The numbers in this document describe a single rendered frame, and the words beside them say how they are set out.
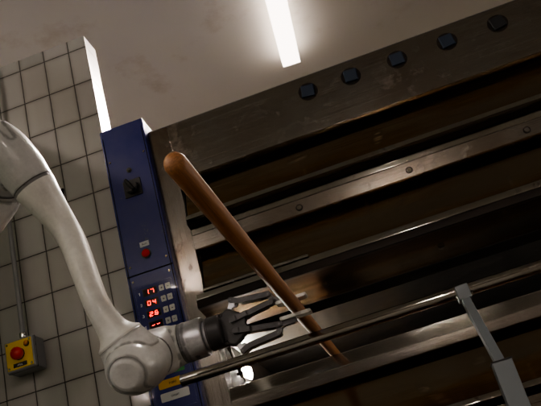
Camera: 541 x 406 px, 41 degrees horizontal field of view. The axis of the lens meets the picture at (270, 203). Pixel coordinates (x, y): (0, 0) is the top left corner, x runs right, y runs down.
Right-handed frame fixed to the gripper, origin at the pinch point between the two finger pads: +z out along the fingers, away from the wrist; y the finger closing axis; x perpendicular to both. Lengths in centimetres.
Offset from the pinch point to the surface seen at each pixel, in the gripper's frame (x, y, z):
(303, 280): -45.6, -19.4, -1.0
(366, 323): -19.1, 3.9, 13.4
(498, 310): -56, 3, 48
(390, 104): -56, -70, 41
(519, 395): 3.8, 31.4, 37.7
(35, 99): -57, -121, -78
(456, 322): -56, 3, 36
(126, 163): -54, -80, -48
